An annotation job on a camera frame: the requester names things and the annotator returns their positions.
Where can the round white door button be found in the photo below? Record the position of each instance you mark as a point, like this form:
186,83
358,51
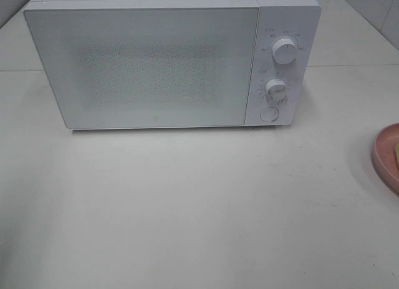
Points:
269,114

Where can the white microwave door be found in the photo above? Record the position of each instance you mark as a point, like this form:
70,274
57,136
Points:
125,68

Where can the white timer knob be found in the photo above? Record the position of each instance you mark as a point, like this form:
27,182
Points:
276,89

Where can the pink round plate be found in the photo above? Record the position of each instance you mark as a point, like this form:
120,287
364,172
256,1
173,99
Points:
383,156

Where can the sandwich with lettuce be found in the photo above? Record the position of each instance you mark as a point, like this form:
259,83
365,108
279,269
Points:
396,150

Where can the white microwave oven body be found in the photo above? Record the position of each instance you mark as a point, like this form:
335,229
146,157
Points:
276,18

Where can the upper white power knob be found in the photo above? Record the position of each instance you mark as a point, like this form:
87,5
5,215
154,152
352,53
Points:
284,50

